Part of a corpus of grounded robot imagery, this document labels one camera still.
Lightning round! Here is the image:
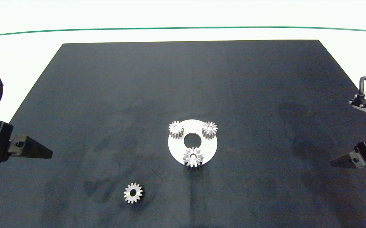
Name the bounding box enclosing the dark rectangular work mat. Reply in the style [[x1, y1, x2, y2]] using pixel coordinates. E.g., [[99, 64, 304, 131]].
[[0, 40, 366, 228]]

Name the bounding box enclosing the round white plate with pins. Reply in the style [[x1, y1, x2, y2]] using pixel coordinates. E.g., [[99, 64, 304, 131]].
[[168, 119, 218, 166]]

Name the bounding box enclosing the large steel gear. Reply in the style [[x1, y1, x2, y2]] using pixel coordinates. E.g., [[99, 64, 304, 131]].
[[183, 147, 204, 168]]

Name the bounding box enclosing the small steel gear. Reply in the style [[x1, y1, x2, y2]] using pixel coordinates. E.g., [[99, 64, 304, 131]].
[[202, 122, 218, 138], [168, 121, 184, 139], [123, 183, 144, 204]]

